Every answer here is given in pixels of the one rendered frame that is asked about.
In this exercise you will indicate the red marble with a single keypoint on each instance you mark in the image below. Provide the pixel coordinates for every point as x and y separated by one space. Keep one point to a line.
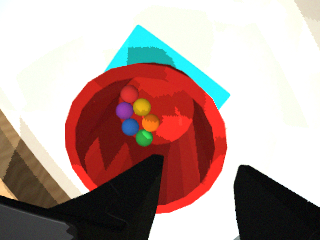
129 93

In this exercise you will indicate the red cup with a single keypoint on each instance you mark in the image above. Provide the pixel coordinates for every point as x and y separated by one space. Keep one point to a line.
191 136

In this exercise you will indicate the orange marble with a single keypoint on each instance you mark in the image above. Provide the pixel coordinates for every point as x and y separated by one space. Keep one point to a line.
151 122

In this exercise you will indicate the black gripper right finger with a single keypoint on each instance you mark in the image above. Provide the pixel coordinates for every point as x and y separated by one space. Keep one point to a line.
266 210

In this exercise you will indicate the green marble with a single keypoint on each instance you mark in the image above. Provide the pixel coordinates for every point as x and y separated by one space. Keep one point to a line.
144 138

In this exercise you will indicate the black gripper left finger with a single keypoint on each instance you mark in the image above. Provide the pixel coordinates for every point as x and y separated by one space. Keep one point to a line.
123 208

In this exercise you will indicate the brown wooden block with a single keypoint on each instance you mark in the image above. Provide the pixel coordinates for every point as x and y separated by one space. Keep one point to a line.
22 177

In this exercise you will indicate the blue marble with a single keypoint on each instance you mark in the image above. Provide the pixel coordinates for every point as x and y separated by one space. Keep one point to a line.
130 127

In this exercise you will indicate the purple marble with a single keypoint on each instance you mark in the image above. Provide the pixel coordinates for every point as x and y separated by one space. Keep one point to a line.
124 110

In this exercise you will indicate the yellow marble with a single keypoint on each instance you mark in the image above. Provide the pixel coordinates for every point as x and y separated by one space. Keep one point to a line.
142 107

